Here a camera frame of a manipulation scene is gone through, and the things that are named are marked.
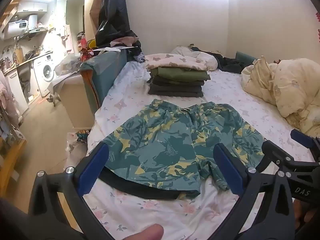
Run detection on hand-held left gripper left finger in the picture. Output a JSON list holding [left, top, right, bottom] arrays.
[[27, 141, 113, 240]]

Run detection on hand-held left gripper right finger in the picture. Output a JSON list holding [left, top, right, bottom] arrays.
[[213, 142, 295, 240]]

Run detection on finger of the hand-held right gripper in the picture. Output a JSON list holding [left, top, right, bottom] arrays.
[[290, 129, 320, 155], [255, 140, 293, 173]]

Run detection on green leaf-print shorts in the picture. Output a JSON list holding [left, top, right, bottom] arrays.
[[104, 99, 265, 200]]

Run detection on person's right hand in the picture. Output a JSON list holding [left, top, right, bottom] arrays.
[[293, 200, 319, 233]]

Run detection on person's left hand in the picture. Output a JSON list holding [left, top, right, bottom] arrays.
[[117, 224, 164, 240]]

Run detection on plastic bag with print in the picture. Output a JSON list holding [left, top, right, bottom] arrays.
[[65, 130, 92, 160]]

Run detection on black cloth strip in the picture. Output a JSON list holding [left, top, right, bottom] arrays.
[[98, 168, 201, 201]]

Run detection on cream duvet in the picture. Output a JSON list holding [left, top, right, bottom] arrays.
[[241, 56, 320, 137]]

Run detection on white chest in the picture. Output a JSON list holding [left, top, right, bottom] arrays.
[[52, 71, 97, 130]]

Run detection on cat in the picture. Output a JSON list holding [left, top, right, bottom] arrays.
[[46, 92, 62, 107]]

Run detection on yellow wooden stool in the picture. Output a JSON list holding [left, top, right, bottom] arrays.
[[0, 137, 27, 195]]

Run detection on charcoal folded garment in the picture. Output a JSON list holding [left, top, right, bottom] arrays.
[[147, 84, 204, 98]]

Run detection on teal padded headboard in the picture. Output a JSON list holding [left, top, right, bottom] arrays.
[[236, 51, 258, 67]]

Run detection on dark clothes heap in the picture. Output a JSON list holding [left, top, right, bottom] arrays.
[[190, 46, 247, 74]]

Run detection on teal padded bed side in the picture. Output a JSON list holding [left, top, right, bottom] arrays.
[[79, 49, 128, 109]]

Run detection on dark olive folded garment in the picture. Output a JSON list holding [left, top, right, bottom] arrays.
[[150, 76, 205, 87]]

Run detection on white washing machine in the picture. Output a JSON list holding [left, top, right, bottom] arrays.
[[32, 51, 59, 98]]

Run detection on clear plastic bag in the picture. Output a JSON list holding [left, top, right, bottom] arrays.
[[54, 55, 82, 77]]

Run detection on pale hanging clothes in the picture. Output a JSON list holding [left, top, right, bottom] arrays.
[[0, 71, 20, 140]]

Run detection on white printed pillow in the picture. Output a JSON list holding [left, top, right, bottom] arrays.
[[171, 45, 218, 71]]

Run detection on red snack packets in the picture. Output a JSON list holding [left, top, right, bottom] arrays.
[[80, 49, 94, 62]]

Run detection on white papers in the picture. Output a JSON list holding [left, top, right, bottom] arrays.
[[92, 46, 134, 53]]

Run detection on red bottle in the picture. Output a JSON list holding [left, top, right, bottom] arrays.
[[79, 32, 88, 55]]

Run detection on kitchen counter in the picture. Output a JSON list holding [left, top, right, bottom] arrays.
[[0, 50, 54, 74]]

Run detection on pile of mixed clothes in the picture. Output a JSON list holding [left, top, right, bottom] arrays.
[[110, 36, 146, 63]]

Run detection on dark hanging clothes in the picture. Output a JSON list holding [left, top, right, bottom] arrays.
[[95, 0, 142, 49]]

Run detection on white water heater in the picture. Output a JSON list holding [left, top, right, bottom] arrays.
[[4, 17, 32, 39]]

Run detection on brown cardboard sheet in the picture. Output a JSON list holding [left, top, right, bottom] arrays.
[[89, 0, 108, 20]]

